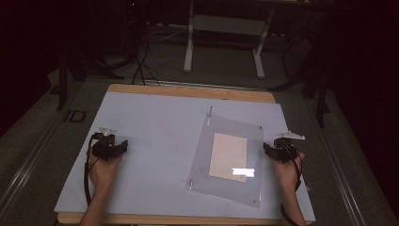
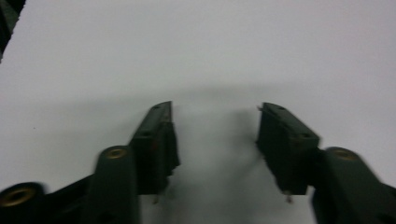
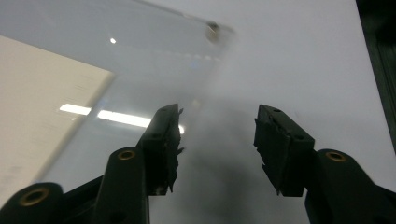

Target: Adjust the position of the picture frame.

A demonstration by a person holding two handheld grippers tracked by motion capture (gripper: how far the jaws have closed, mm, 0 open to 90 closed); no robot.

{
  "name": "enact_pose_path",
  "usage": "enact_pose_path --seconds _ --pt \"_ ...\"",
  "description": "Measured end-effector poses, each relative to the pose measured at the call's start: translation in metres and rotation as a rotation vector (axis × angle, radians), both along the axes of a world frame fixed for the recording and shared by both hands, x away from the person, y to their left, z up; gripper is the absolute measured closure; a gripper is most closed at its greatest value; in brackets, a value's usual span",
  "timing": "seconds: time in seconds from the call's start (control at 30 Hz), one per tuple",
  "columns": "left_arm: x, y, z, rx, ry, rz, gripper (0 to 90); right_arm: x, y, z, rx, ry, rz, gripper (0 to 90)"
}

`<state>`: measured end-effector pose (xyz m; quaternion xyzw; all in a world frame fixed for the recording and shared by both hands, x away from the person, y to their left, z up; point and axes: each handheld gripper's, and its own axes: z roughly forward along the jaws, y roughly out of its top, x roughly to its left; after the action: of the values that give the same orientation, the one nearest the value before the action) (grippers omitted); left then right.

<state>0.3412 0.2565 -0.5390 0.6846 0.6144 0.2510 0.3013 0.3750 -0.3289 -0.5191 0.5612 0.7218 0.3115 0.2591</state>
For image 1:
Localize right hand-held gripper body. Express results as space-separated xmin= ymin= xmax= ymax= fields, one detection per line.
xmin=270 ymin=130 xmax=306 ymax=164

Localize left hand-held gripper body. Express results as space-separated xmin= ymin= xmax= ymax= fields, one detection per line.
xmin=90 ymin=126 xmax=124 ymax=163

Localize person's left hand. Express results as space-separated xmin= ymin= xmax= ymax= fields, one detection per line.
xmin=88 ymin=148 xmax=124 ymax=193

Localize person's right hand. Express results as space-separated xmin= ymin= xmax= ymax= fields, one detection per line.
xmin=271 ymin=152 xmax=306 ymax=193

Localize light blue table mat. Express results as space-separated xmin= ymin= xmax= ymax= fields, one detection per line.
xmin=53 ymin=90 xmax=317 ymax=223

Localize white card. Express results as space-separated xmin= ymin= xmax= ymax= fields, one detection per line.
xmin=208 ymin=132 xmax=249 ymax=184

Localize black stand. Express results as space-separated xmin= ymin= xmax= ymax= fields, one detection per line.
xmin=56 ymin=55 xmax=88 ymax=111
xmin=269 ymin=18 xmax=332 ymax=128

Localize wooden table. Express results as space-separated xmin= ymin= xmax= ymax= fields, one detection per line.
xmin=56 ymin=83 xmax=315 ymax=226

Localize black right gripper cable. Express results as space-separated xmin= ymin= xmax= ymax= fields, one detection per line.
xmin=279 ymin=150 xmax=305 ymax=226

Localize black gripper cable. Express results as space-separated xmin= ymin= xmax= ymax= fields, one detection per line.
xmin=279 ymin=150 xmax=305 ymax=226
xmin=83 ymin=133 xmax=101 ymax=207

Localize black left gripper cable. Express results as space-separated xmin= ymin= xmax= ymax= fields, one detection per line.
xmin=83 ymin=133 xmax=101 ymax=207

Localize black rectangular floor bracket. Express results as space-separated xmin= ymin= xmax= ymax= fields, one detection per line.
xmin=63 ymin=108 xmax=88 ymax=123

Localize metal floor rail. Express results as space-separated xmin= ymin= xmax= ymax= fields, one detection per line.
xmin=0 ymin=103 xmax=74 ymax=215
xmin=305 ymin=93 xmax=368 ymax=226

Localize clear acrylic photo frame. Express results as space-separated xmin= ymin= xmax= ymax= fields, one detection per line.
xmin=185 ymin=113 xmax=265 ymax=208

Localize black floor cables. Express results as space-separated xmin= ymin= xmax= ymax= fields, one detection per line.
xmin=88 ymin=24 xmax=189 ymax=87

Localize white metal desk frame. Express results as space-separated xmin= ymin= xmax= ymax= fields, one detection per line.
xmin=183 ymin=0 xmax=278 ymax=80

